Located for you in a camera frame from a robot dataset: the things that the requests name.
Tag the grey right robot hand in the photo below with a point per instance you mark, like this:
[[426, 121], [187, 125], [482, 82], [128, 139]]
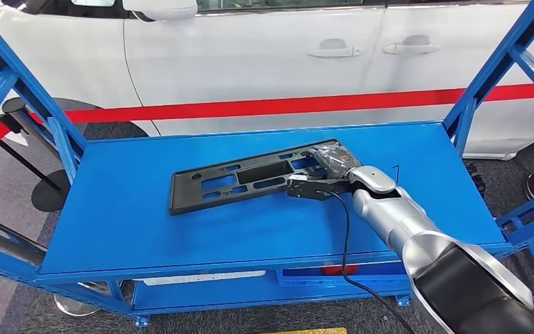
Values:
[[336, 159]]

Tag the black plastic frame part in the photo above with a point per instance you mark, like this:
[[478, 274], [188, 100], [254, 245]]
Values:
[[182, 198]]

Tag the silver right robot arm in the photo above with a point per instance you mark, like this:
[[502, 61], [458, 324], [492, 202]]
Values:
[[396, 216]]

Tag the red barrier belt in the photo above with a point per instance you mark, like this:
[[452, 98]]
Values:
[[248, 107]]

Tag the red plastic item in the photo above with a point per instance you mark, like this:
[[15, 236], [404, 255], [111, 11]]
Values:
[[338, 270]]

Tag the white car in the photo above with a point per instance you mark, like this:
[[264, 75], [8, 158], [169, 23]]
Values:
[[248, 60]]

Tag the white plastic bin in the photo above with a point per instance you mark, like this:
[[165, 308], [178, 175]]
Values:
[[202, 278]]

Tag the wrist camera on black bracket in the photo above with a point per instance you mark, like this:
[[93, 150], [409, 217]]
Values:
[[304, 189]]

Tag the stanchion post with black base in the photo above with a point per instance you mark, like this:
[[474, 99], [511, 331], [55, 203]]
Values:
[[50, 191]]

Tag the stanchion post with chrome base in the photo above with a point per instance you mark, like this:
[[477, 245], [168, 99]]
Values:
[[0, 239]]

